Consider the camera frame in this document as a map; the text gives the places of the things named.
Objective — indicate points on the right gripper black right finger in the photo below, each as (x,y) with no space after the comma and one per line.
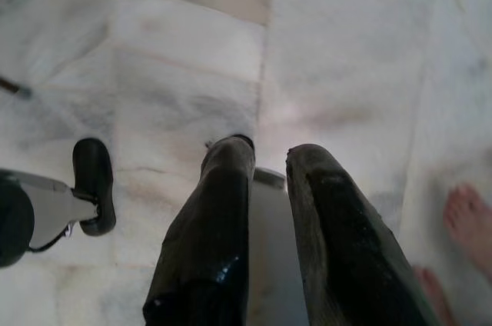
(338,245)

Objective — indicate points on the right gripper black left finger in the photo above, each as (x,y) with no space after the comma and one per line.
(207,245)

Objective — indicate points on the dark slim rod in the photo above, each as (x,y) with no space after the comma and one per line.
(13,85)

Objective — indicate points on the bare human foot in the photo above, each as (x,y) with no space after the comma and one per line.
(434,295)
(469,218)

